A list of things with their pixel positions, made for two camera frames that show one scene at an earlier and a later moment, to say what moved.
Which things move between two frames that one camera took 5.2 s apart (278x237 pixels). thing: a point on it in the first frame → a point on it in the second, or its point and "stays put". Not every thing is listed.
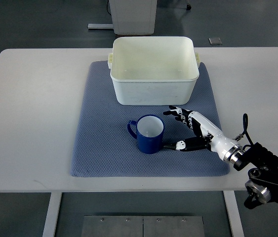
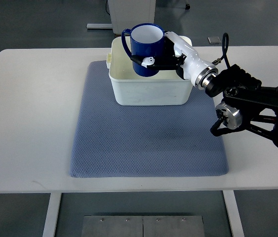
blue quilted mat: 102,146 stays put
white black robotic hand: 208,136 → 178,54
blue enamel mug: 148,130 → 143,71
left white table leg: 50,225 stays put
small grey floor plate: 215,41 stays put
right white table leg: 234,214 stays put
